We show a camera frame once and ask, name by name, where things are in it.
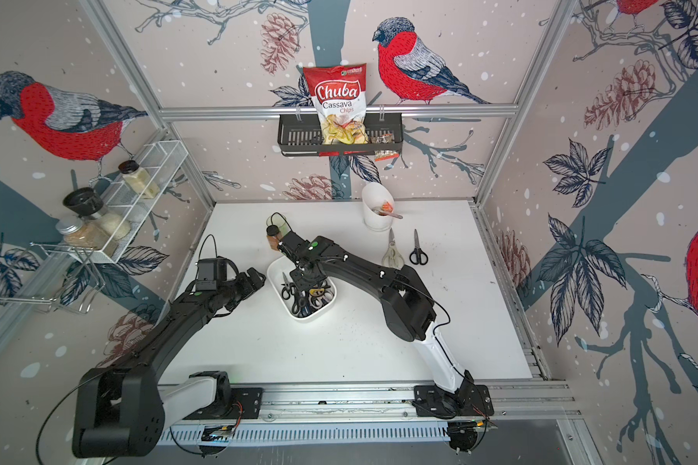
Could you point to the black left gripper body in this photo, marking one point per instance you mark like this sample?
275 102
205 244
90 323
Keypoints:
240 288

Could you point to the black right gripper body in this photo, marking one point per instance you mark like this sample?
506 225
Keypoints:
301 281

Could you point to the white plastic storage box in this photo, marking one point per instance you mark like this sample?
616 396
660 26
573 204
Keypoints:
274 275

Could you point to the cream handled kitchen scissors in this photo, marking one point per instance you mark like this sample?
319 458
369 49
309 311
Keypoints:
392 257

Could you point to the small black scissors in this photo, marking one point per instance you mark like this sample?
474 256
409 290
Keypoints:
418 256

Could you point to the black yellow handled scissors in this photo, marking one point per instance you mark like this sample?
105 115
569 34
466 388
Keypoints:
321 295

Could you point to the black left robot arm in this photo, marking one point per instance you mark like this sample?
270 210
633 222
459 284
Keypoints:
120 410

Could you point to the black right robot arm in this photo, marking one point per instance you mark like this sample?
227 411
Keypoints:
408 309

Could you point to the red sweet pepper spice bottle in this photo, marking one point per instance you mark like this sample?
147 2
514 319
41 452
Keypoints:
274 237

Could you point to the green glass cup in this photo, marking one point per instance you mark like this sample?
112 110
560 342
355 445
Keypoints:
278 220

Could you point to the wooden spoon in cup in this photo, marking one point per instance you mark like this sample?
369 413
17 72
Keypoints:
386 213

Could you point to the white utensil holder cup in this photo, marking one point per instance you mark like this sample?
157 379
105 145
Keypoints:
374 196

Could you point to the spice jar black lid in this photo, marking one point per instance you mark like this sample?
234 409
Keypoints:
139 180

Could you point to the black pepper grinder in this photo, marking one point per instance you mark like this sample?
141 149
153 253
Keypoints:
87 204

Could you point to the red chuba cassava chips bag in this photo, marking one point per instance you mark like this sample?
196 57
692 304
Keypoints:
339 96

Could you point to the spice jar silver lid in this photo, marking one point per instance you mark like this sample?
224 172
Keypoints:
81 234

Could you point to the black handled long scissors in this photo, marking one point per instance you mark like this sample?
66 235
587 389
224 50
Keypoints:
300 304

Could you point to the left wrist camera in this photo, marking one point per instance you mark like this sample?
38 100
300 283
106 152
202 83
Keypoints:
211 275

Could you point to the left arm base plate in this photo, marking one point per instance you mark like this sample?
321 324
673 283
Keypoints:
237 403

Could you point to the black wall basket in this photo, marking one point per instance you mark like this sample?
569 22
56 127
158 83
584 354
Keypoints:
308 136

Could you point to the white wire spice rack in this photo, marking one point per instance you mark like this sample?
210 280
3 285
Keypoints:
162 159

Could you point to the wire wall rack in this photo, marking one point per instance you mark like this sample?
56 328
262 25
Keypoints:
48 278

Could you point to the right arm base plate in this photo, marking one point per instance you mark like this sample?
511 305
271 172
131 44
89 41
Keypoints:
433 402

